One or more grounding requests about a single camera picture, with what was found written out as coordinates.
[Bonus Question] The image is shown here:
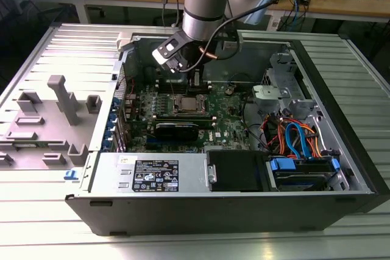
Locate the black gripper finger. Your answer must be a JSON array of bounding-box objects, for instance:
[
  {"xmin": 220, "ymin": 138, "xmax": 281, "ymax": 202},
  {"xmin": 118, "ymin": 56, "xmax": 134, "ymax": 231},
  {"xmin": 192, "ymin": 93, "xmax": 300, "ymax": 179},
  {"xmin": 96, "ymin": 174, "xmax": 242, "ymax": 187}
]
[{"xmin": 188, "ymin": 68, "xmax": 203, "ymax": 90}]

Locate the silver square CPU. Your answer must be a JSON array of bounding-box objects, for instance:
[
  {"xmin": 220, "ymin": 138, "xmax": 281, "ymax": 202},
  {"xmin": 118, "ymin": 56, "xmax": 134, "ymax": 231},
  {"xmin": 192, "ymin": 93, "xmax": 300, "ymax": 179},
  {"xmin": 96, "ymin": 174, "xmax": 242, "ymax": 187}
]
[{"xmin": 180, "ymin": 97, "xmax": 199, "ymax": 112}]

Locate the metal socket cover frame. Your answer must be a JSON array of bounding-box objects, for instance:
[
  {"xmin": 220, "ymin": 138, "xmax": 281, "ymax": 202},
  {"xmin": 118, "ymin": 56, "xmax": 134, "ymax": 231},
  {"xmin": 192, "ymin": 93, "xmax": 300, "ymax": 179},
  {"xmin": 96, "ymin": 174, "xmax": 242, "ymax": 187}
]
[{"xmin": 175, "ymin": 94, "xmax": 208, "ymax": 114}]

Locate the CPU socket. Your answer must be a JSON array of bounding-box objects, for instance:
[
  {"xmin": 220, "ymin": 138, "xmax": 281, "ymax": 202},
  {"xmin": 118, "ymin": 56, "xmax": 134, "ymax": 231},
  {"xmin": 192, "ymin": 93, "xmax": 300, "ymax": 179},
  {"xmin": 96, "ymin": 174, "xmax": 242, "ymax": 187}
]
[{"xmin": 172, "ymin": 93, "xmax": 210, "ymax": 115}]

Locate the black graphics card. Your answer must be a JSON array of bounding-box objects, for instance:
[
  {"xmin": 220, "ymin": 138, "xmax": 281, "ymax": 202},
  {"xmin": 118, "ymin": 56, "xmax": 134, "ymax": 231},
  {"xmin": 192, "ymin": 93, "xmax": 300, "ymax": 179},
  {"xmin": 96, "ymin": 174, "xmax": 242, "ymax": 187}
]
[{"xmin": 153, "ymin": 121, "xmax": 199, "ymax": 142}]

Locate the green motherboard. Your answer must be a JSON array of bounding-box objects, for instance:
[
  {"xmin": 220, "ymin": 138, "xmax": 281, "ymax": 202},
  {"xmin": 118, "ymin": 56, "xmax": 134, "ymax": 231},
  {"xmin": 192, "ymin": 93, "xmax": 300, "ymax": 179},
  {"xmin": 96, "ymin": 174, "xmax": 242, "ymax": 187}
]
[{"xmin": 121, "ymin": 80, "xmax": 254, "ymax": 154}]

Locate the silver power supply unit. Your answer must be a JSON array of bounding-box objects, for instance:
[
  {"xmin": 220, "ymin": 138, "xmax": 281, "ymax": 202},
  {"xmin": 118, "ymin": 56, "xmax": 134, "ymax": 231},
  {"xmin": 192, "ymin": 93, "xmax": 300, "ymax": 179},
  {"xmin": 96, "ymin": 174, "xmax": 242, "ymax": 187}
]
[{"xmin": 87, "ymin": 151, "xmax": 211, "ymax": 194}]

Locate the hard disk in blue carrier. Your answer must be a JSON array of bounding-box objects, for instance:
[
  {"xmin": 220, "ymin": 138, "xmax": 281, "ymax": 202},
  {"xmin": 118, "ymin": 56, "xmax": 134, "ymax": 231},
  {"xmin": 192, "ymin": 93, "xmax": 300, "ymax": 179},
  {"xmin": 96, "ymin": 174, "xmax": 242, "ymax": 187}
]
[{"xmin": 266, "ymin": 155, "xmax": 342, "ymax": 193}]

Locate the open black PC case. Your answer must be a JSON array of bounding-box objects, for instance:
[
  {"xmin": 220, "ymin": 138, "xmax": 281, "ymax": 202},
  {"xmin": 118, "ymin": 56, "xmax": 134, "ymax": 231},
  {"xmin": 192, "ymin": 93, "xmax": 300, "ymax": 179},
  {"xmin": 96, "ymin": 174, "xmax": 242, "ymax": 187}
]
[{"xmin": 64, "ymin": 30, "xmax": 390, "ymax": 237}]

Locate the blue plastic clip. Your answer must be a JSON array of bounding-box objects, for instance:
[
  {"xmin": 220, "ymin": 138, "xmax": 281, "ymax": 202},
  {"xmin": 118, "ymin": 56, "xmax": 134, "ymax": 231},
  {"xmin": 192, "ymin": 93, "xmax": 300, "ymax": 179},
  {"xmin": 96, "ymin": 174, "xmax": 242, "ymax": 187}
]
[{"xmin": 63, "ymin": 168, "xmax": 80, "ymax": 181}]

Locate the grey parts rack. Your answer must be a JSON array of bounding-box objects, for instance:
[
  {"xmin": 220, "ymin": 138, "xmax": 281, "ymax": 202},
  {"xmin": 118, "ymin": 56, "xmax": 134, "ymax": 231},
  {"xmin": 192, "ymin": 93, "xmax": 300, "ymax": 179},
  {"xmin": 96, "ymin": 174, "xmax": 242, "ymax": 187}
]
[{"xmin": 0, "ymin": 74, "xmax": 103, "ymax": 172}]

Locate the dark chair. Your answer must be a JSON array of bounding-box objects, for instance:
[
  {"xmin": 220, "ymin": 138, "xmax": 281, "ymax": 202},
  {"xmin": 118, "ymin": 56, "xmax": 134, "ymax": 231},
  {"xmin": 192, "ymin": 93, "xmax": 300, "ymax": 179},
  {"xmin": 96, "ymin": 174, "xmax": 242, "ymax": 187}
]
[{"xmin": 0, "ymin": 0, "xmax": 79, "ymax": 69}]

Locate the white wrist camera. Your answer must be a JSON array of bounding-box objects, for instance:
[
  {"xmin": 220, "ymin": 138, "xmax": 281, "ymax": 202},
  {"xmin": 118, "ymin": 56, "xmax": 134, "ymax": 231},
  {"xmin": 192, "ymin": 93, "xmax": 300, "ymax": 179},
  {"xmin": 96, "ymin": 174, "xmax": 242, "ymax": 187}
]
[{"xmin": 151, "ymin": 36, "xmax": 186, "ymax": 74}]

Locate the black camera cable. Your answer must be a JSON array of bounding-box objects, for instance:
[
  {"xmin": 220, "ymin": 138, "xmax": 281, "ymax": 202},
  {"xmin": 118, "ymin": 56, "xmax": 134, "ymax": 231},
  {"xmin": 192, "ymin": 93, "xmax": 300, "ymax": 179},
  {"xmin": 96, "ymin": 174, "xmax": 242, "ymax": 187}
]
[{"xmin": 178, "ymin": 0, "xmax": 281, "ymax": 74}]

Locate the black looped wire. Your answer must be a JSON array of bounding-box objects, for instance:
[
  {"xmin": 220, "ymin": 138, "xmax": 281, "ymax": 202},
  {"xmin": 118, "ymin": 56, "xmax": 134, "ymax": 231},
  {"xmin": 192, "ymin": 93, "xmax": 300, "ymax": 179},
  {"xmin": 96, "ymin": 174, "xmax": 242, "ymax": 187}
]
[{"xmin": 227, "ymin": 72, "xmax": 254, "ymax": 91}]

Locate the thin red black wire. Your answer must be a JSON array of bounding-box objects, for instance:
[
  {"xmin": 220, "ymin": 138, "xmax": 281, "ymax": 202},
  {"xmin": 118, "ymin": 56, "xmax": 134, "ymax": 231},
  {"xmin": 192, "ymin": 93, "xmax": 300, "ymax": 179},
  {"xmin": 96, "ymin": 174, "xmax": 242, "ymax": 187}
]
[{"xmin": 118, "ymin": 76, "xmax": 137, "ymax": 96}]

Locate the silver metal bracket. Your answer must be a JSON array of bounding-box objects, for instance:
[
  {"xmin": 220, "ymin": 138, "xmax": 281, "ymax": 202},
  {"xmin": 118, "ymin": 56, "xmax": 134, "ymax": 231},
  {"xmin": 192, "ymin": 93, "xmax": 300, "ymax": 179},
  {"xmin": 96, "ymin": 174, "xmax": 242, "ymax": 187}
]
[{"xmin": 251, "ymin": 84, "xmax": 289, "ymax": 109}]

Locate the orange wire bundle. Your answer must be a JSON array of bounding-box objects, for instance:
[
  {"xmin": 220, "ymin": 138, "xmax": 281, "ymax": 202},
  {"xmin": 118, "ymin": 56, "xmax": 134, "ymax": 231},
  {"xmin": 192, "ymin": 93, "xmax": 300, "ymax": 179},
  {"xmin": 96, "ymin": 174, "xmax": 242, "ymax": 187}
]
[
  {"xmin": 305, "ymin": 124, "xmax": 325, "ymax": 158},
  {"xmin": 262, "ymin": 114, "xmax": 289, "ymax": 155}
]

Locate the blue network cable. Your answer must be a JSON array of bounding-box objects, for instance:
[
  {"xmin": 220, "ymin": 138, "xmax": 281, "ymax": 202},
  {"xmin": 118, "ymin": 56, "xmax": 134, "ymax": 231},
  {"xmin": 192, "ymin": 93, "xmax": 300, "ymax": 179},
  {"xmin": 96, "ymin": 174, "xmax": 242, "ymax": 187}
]
[{"xmin": 289, "ymin": 0, "xmax": 302, "ymax": 28}]

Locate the blue flat data wire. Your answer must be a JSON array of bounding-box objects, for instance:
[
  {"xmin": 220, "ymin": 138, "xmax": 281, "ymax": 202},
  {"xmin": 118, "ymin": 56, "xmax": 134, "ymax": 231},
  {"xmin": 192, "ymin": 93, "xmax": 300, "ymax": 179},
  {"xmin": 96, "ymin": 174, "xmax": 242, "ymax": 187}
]
[{"xmin": 285, "ymin": 121, "xmax": 312, "ymax": 160}]

